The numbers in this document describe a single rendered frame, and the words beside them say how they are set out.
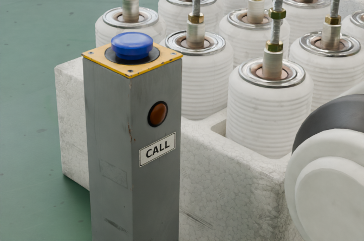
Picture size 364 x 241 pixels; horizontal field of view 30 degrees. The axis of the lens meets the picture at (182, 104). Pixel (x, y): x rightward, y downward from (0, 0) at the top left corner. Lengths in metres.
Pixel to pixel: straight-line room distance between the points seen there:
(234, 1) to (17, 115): 0.43
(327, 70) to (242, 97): 0.13
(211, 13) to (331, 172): 0.54
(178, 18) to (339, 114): 0.51
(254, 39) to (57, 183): 0.36
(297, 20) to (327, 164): 0.53
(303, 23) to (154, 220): 0.39
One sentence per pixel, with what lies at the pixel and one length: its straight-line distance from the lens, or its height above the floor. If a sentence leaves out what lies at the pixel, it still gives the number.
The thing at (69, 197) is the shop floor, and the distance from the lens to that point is 1.00.
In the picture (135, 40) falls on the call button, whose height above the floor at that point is 0.33.
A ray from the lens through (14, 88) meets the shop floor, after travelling 1.31.
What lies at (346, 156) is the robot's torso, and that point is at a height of 0.34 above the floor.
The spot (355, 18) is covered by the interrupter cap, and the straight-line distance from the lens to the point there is 0.95.
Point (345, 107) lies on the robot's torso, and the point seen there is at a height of 0.36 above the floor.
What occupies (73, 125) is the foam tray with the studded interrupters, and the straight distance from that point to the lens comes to 0.97.
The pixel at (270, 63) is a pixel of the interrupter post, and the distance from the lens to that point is 0.76.
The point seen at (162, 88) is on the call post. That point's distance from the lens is 0.65.
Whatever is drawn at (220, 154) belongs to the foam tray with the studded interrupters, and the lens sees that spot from 0.76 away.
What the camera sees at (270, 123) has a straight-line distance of 0.75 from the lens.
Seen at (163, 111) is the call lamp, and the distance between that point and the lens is 0.66.
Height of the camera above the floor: 0.58
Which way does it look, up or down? 28 degrees down
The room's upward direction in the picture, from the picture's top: 1 degrees clockwise
